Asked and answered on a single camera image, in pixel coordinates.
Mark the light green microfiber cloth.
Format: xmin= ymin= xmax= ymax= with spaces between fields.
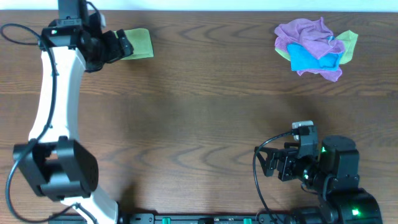
xmin=121 ymin=28 xmax=154 ymax=60

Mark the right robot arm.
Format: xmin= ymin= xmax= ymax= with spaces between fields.
xmin=253 ymin=134 xmax=382 ymax=223

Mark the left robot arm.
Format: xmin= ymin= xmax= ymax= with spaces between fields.
xmin=13 ymin=0 xmax=134 ymax=223

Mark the blue microfiber cloth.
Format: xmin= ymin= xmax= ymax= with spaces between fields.
xmin=286 ymin=35 xmax=345 ymax=71

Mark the purple microfiber cloth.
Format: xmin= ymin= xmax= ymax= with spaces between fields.
xmin=274 ymin=18 xmax=343 ymax=82

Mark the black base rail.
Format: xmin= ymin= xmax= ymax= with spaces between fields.
xmin=48 ymin=213 xmax=293 ymax=224

